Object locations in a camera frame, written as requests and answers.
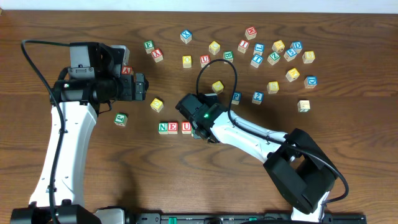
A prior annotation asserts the yellow block upper centre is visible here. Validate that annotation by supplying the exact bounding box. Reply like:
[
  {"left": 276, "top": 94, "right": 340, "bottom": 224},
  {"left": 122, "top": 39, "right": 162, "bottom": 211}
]
[{"left": 208, "top": 40, "right": 221, "bottom": 55}]

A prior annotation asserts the blue d block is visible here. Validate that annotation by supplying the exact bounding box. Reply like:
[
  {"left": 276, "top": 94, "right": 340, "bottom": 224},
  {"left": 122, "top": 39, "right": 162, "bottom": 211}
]
[
  {"left": 304, "top": 76, "right": 318, "bottom": 89},
  {"left": 290, "top": 41, "right": 303, "bottom": 54}
]

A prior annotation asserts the blue 5 wooden block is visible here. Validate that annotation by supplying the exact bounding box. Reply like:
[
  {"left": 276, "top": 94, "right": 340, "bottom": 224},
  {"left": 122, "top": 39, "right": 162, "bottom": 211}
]
[{"left": 284, "top": 48, "right": 297, "bottom": 62}]

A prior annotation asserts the green B wooden block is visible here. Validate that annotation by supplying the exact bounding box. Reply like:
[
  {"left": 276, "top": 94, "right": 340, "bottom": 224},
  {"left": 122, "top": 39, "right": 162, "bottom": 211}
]
[{"left": 223, "top": 50, "right": 234, "bottom": 63}]

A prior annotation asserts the yellow K wooden block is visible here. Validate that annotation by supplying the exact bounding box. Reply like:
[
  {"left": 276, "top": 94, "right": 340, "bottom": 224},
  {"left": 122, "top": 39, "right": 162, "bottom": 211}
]
[{"left": 285, "top": 68, "right": 300, "bottom": 82}]

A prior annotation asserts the blue D block lower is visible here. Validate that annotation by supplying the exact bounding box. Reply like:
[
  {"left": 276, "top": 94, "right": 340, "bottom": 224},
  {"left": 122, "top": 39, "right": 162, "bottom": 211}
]
[{"left": 304, "top": 76, "right": 318, "bottom": 89}]

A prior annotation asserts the red u block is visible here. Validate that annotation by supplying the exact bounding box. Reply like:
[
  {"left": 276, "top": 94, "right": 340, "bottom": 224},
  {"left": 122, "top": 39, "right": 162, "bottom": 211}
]
[
  {"left": 200, "top": 55, "right": 211, "bottom": 68},
  {"left": 182, "top": 121, "right": 192, "bottom": 134}
]

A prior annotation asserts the red I block upper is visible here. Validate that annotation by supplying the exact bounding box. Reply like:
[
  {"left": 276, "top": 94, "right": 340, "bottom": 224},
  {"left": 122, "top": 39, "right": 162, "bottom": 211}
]
[{"left": 238, "top": 40, "right": 249, "bottom": 54}]

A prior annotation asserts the blue 2 wooden block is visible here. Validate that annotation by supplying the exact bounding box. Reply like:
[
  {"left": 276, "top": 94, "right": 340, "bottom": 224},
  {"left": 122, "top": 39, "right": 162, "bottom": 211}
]
[{"left": 252, "top": 91, "right": 264, "bottom": 105}]

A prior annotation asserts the green J wooden block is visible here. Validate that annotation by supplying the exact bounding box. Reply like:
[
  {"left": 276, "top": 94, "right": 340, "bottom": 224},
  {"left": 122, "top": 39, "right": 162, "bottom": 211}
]
[{"left": 114, "top": 113, "right": 128, "bottom": 126}]

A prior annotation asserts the red block far top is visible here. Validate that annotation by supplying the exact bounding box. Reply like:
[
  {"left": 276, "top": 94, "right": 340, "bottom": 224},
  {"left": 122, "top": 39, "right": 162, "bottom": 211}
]
[{"left": 245, "top": 26, "right": 257, "bottom": 40}]

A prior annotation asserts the red A wooden block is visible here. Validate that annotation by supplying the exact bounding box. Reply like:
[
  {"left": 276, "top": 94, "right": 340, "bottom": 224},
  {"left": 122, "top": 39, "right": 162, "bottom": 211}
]
[{"left": 121, "top": 65, "right": 134, "bottom": 75}]

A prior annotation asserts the yellow Q wooden block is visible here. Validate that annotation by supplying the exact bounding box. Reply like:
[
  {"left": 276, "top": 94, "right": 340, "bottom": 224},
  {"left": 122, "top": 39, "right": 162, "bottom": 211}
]
[{"left": 211, "top": 80, "right": 224, "bottom": 95}]

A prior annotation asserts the green Z wooden block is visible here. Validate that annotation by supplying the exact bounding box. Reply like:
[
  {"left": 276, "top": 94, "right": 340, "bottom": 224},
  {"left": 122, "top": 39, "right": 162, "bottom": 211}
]
[{"left": 267, "top": 52, "right": 280, "bottom": 65}]

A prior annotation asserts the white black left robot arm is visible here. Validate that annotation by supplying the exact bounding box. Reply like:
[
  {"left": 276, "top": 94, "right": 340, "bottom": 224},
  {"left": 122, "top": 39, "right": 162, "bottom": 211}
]
[{"left": 10, "top": 42, "right": 149, "bottom": 223}]

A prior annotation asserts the blue T wooden block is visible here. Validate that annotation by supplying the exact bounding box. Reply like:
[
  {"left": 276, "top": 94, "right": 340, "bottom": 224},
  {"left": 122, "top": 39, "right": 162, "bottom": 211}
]
[{"left": 251, "top": 54, "right": 264, "bottom": 68}]

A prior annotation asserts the yellow S wooden block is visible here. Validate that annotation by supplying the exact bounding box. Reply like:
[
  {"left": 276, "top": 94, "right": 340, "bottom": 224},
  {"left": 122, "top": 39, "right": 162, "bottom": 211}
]
[{"left": 267, "top": 81, "right": 279, "bottom": 94}]

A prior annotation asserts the red E wooden block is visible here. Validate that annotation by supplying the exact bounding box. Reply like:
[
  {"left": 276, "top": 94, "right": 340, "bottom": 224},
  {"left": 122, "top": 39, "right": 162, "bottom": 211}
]
[{"left": 167, "top": 122, "right": 178, "bottom": 134}]

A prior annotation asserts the blue D block upper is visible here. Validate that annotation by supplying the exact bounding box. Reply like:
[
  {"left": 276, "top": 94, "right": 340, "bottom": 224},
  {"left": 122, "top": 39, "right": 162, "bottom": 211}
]
[{"left": 290, "top": 41, "right": 303, "bottom": 54}]

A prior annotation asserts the yellow block left middle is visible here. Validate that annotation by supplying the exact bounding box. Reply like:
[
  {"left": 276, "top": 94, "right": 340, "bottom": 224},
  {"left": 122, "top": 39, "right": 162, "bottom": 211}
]
[{"left": 182, "top": 55, "right": 192, "bottom": 68}]

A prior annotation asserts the green F wooden block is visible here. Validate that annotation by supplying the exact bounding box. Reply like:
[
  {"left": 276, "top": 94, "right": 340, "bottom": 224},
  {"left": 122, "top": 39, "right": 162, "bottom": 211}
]
[{"left": 144, "top": 40, "right": 155, "bottom": 54}]

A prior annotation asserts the blue P wooden block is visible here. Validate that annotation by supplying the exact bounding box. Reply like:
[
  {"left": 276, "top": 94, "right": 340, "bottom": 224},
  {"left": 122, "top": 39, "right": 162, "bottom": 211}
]
[{"left": 231, "top": 91, "right": 242, "bottom": 105}]

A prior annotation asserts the blue L wooden block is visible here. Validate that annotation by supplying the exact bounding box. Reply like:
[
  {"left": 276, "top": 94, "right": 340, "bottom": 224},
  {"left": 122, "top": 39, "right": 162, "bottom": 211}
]
[{"left": 253, "top": 43, "right": 265, "bottom": 56}]

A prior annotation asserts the red X wooden block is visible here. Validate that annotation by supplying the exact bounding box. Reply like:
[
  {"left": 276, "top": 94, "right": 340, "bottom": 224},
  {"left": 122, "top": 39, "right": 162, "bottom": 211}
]
[{"left": 151, "top": 49, "right": 164, "bottom": 63}]

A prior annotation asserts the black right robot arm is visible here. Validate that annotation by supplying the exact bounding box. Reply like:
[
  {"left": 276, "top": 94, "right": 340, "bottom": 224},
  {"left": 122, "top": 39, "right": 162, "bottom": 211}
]
[{"left": 176, "top": 94, "right": 338, "bottom": 223}]

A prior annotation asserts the yellow G wooden block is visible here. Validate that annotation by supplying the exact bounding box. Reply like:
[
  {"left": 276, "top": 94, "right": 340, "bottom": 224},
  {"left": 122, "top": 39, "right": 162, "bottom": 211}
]
[{"left": 150, "top": 98, "right": 164, "bottom": 113}]

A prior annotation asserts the yellow 8 wooden block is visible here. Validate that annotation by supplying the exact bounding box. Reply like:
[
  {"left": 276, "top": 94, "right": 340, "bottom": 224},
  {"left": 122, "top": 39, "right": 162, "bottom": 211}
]
[{"left": 302, "top": 51, "right": 316, "bottom": 64}]

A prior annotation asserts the blue X wooden block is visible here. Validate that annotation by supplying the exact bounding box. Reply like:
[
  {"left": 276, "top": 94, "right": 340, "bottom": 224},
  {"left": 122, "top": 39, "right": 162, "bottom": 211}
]
[{"left": 180, "top": 29, "right": 192, "bottom": 44}]

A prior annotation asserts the yellow block upper right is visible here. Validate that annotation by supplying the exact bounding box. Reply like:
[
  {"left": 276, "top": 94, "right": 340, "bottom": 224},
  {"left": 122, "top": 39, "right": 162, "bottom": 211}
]
[{"left": 272, "top": 40, "right": 285, "bottom": 54}]

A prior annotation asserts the green N wooden block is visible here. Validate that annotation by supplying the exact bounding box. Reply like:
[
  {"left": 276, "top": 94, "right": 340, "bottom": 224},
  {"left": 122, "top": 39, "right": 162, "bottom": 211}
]
[{"left": 158, "top": 122, "right": 168, "bottom": 134}]

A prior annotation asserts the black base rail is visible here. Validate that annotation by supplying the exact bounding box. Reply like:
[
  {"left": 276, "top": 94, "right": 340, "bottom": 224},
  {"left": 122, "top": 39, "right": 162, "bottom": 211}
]
[{"left": 93, "top": 212, "right": 367, "bottom": 224}]

